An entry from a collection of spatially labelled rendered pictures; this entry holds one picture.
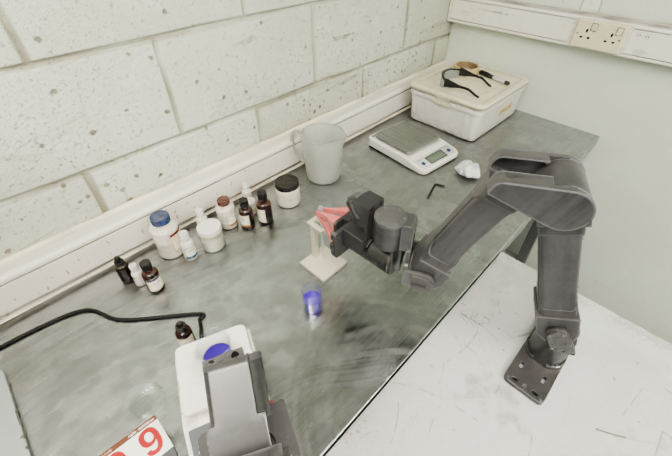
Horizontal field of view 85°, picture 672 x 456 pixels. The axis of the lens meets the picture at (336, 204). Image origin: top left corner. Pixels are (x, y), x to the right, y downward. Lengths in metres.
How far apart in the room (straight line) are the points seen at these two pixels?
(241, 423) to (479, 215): 0.40
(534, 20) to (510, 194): 1.13
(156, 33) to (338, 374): 0.77
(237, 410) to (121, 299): 0.62
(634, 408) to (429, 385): 0.35
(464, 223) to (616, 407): 0.44
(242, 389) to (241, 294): 0.51
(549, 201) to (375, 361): 0.43
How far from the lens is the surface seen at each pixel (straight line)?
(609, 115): 1.65
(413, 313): 0.82
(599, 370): 0.89
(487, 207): 0.56
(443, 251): 0.62
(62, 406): 0.86
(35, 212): 0.96
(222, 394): 0.37
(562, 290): 0.68
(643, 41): 1.53
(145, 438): 0.74
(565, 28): 1.57
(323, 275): 0.86
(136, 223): 0.99
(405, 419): 0.72
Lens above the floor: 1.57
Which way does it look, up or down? 40 degrees down
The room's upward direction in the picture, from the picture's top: straight up
